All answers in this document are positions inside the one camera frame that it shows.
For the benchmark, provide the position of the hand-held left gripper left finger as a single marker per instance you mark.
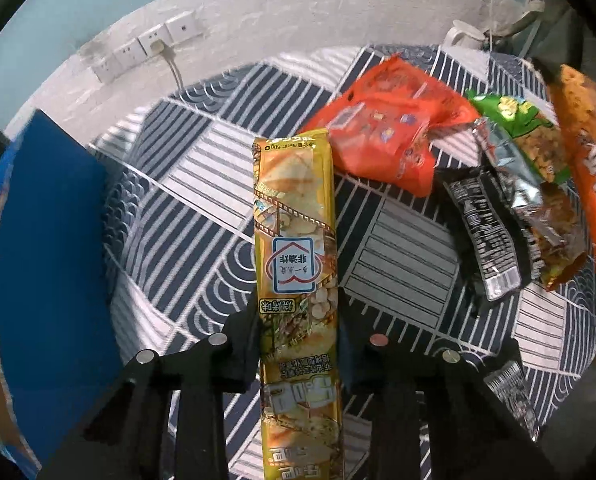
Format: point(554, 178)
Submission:
point(238, 350)

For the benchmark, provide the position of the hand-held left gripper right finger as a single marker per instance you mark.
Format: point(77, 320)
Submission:
point(354, 355)

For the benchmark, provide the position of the yellow snack packet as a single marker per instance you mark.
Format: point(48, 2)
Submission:
point(295, 240)

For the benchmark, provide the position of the black snack packet white label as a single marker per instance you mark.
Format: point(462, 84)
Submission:
point(482, 230)

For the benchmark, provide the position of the blue cardboard box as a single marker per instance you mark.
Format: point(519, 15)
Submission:
point(53, 260)

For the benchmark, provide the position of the red snack bag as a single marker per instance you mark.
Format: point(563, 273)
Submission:
point(387, 125)

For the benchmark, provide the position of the silver brown snack packet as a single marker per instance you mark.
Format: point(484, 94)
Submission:
point(547, 220)

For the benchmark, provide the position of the green snack bag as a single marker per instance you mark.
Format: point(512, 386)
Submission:
point(522, 120)

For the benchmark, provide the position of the orange snack bag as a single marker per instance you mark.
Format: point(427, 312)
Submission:
point(590, 150)

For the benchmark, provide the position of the blue white patterned tablecloth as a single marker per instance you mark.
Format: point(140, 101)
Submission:
point(203, 240)

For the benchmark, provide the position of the small black snack packet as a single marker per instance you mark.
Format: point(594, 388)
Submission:
point(515, 395)

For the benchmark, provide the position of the white electric kettle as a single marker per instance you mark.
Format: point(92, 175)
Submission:
point(462, 36)

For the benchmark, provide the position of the white wall socket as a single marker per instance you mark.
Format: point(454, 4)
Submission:
point(180, 25)
point(127, 55)
point(148, 42)
point(104, 67)

